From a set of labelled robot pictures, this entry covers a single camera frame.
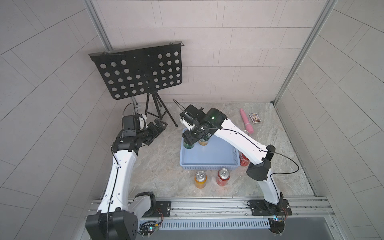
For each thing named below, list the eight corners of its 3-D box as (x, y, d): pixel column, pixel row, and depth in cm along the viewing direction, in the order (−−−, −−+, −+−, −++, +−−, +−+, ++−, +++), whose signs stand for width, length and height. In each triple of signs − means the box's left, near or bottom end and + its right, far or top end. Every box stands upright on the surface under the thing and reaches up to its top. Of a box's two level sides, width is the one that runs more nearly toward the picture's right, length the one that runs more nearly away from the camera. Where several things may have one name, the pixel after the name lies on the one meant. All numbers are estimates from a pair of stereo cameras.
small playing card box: (253, 123, 107) (254, 121, 105) (249, 115, 112) (250, 113, 110) (260, 122, 107) (261, 120, 106) (255, 114, 112) (256, 112, 111)
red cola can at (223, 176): (216, 186, 80) (218, 180, 71) (215, 175, 84) (217, 168, 75) (227, 186, 80) (230, 180, 71) (226, 175, 84) (229, 168, 75)
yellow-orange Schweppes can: (195, 188, 79) (194, 182, 71) (195, 177, 83) (194, 170, 74) (206, 188, 79) (207, 182, 71) (206, 177, 83) (206, 170, 74)
